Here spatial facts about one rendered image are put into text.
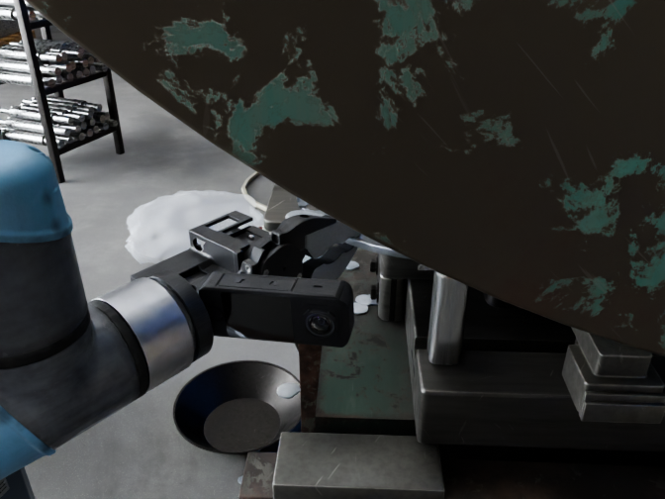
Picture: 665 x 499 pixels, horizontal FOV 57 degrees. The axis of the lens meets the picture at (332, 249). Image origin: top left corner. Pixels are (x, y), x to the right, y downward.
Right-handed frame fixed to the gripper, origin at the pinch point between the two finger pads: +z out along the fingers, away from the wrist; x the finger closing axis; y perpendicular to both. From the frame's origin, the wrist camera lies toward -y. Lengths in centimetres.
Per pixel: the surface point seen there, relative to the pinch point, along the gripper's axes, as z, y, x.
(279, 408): 35, 50, 77
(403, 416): -4.5, -9.2, 13.7
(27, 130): 72, 242, 58
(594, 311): -25.3, -28.0, -17.0
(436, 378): -4.4, -12.1, 7.7
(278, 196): 1.8, 12.4, 0.2
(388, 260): 5.9, 0.5, 5.5
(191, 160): 128, 201, 78
